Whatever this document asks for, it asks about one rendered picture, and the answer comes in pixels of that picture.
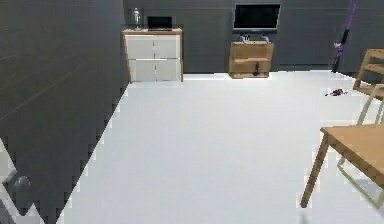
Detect white wooden chest of drawers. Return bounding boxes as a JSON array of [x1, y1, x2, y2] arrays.
[[122, 28, 184, 83]]

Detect small wooden shelf unit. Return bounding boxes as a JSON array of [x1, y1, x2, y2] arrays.
[[228, 40, 275, 80]]

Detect black laptop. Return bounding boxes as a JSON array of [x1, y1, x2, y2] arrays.
[[146, 15, 174, 32]]

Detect clear glass vase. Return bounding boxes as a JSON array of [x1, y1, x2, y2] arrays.
[[131, 7, 142, 31]]

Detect black television set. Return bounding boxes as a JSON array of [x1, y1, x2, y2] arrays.
[[232, 3, 282, 33]]

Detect small dark red floor object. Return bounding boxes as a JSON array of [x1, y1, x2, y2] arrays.
[[324, 88, 348, 98]]

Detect wooden table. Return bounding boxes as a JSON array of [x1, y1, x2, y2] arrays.
[[299, 123, 384, 209]]

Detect pale green chair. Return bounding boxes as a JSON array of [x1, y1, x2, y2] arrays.
[[336, 83, 384, 210]]

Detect grey round door knob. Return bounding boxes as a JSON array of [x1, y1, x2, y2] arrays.
[[12, 175, 32, 193]]

